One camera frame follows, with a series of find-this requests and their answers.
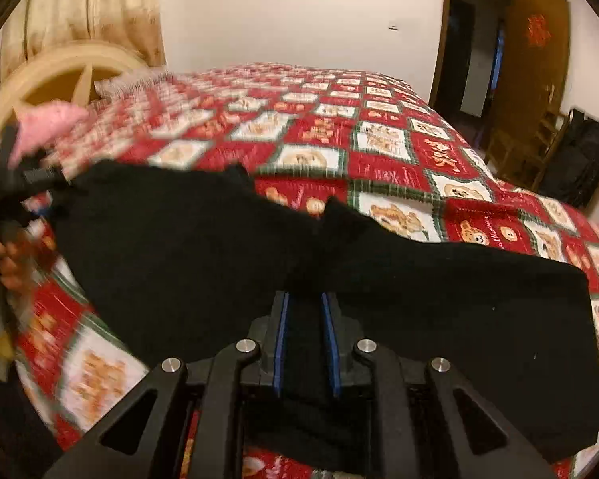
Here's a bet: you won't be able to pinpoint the red door decoration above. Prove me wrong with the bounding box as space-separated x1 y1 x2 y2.
525 14 552 48

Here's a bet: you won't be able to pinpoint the black travel bag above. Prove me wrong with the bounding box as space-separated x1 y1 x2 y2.
539 107 599 210

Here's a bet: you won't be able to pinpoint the red printed blanket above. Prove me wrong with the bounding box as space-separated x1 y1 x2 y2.
0 62 599 479

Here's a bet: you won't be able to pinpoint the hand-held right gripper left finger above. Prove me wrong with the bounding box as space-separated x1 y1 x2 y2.
42 290 290 479

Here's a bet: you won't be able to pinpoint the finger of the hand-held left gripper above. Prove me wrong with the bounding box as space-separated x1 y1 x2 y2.
20 166 81 193

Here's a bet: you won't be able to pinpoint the person's left hand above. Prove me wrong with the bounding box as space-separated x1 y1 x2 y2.
0 227 33 293

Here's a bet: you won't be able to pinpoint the wooden chair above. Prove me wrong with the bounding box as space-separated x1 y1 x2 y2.
484 85 570 190

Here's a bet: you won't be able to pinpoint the beige patterned curtain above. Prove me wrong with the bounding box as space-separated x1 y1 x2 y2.
0 0 167 78

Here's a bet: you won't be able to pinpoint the cream wooden headboard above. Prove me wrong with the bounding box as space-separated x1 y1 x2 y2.
0 40 151 180

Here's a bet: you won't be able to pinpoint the brown wooden door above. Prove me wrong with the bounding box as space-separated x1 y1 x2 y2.
486 0 571 160

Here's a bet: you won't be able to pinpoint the black pants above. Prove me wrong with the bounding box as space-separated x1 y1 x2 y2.
50 160 599 479

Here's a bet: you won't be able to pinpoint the striped pillow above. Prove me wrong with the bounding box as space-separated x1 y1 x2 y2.
94 67 175 98

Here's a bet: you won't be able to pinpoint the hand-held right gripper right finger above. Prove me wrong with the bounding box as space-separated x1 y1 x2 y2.
321 292 560 479

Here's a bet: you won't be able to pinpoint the dark wooden door frame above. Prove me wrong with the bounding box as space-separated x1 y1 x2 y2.
428 0 517 111

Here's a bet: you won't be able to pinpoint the pink pillow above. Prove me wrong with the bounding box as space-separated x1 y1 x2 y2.
5 101 88 168

